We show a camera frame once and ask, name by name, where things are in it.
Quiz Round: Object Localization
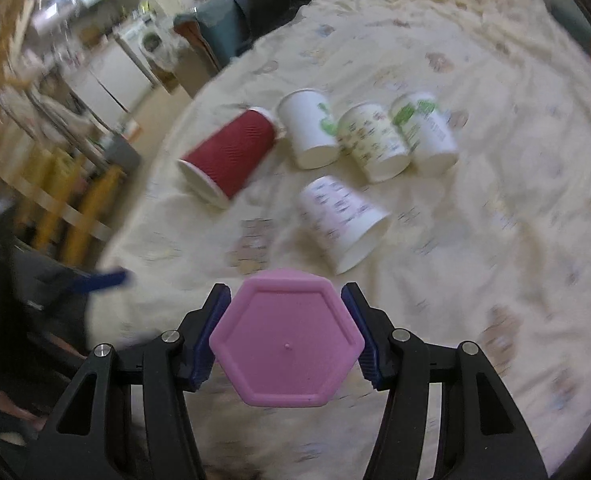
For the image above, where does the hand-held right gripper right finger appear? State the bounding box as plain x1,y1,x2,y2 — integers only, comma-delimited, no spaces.
341,282,549,480

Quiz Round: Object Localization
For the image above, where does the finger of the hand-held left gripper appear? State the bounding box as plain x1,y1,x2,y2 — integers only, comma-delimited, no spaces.
50,268,129,306

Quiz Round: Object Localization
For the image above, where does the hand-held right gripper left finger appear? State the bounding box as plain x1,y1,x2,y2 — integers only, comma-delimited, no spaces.
24,283,233,480

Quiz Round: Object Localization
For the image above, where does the pink hexagonal plastic cup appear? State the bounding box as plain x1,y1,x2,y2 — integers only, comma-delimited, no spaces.
209,267,365,408

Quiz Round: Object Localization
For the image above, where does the white cup with pink print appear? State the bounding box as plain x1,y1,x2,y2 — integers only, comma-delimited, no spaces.
298,175,392,276

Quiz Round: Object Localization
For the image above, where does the red ribbed paper cup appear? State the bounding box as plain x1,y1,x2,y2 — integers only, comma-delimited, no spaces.
177,106,279,209

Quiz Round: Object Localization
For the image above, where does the white cup with small pattern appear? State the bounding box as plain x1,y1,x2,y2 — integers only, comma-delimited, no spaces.
337,102,411,184

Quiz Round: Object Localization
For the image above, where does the white cup with green label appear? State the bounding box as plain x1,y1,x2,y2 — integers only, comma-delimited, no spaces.
390,92,459,177

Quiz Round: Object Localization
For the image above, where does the white cup with green print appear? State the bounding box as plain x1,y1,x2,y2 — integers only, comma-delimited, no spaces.
277,89,341,170

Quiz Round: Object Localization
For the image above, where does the yellow wooden stool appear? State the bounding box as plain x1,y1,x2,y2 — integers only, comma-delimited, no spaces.
18,147,126,266

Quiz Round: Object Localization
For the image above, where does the cream printed blanket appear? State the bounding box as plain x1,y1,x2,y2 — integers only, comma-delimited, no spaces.
90,0,591,480

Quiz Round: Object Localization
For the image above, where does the white cabinet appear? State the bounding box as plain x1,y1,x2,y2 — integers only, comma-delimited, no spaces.
70,42,151,126

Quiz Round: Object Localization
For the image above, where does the white washing machine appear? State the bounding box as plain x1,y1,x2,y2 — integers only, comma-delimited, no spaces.
117,19,176,86

